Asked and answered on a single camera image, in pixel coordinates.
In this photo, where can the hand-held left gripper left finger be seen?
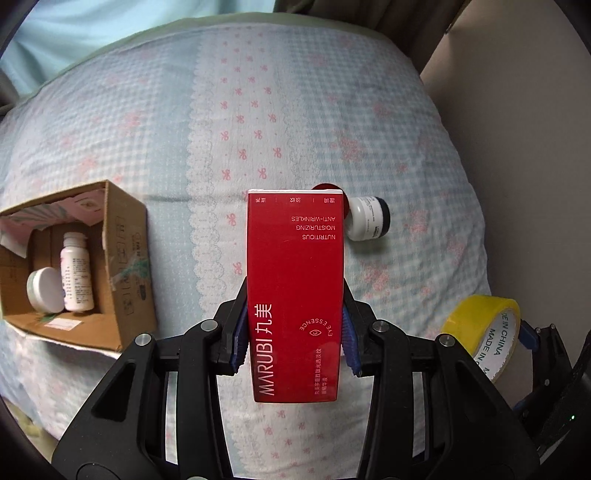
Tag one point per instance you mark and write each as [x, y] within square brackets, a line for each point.
[239, 333]

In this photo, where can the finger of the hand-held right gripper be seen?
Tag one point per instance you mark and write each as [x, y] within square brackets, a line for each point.
[521, 406]
[529, 336]

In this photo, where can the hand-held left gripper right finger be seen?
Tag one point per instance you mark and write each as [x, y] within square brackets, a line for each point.
[349, 339]

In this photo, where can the yellow tape roll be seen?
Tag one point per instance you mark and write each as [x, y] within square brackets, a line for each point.
[480, 318]

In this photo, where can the red cosmetics carton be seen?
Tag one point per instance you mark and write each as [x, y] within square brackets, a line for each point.
[295, 295]

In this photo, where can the cardboard box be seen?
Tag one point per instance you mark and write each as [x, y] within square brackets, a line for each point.
[124, 277]

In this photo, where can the white pill bottle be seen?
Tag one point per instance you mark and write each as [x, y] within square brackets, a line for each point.
[76, 272]

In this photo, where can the white cream jar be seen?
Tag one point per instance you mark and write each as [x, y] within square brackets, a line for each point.
[44, 288]

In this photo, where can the small white black-capped bottle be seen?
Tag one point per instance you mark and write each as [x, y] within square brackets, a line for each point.
[367, 219]

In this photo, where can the red round lid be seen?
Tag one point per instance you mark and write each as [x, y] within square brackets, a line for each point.
[327, 188]

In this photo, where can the pink printed paper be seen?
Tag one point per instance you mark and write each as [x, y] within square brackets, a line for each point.
[69, 206]

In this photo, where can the blue checked floral bedsheet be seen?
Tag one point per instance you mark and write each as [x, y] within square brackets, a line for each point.
[286, 115]

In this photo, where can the light blue cloth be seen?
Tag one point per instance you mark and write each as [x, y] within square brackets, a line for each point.
[115, 32]

